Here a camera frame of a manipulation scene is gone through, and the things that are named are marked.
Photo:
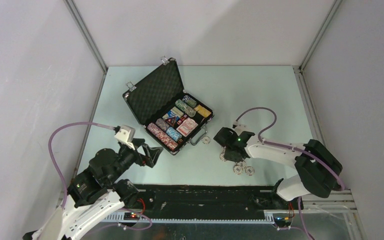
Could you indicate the black poker set case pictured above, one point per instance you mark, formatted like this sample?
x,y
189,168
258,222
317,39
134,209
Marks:
x,y
155,94

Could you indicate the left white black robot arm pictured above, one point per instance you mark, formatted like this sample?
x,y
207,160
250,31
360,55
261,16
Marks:
x,y
97,192

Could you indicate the blue white chip stack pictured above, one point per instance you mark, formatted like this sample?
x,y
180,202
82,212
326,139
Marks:
x,y
189,101

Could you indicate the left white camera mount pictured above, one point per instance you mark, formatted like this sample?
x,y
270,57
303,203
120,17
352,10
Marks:
x,y
124,135

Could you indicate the red playing card deck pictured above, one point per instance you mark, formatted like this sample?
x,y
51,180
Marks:
x,y
186,127

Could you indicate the purple grey chip stack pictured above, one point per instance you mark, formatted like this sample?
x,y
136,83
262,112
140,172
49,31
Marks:
x,y
162,124

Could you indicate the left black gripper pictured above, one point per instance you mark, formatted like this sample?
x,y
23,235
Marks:
x,y
152,153

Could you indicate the light blue chip stack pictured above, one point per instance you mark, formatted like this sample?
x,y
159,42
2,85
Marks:
x,y
174,134

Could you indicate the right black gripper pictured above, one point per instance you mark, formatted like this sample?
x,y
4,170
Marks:
x,y
229,157

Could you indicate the red white chip row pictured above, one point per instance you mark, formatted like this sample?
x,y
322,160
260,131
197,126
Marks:
x,y
162,136

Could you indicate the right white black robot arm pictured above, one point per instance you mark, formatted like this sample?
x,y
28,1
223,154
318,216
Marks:
x,y
317,169

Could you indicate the green poker chip stack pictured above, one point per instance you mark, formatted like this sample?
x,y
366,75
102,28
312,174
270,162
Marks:
x,y
185,108

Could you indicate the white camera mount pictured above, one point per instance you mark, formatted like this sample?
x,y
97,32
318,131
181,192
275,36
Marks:
x,y
239,127
124,135

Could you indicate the red dice in case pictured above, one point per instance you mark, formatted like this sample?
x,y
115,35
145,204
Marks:
x,y
182,119

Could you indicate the blue patterned card deck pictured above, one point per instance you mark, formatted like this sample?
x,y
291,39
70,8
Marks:
x,y
173,116

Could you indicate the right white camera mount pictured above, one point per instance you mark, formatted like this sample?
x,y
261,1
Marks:
x,y
239,127

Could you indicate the white red chip stack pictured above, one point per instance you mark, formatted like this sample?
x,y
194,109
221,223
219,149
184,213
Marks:
x,y
239,168

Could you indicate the yellow poker chip stack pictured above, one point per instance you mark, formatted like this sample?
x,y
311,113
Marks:
x,y
203,111

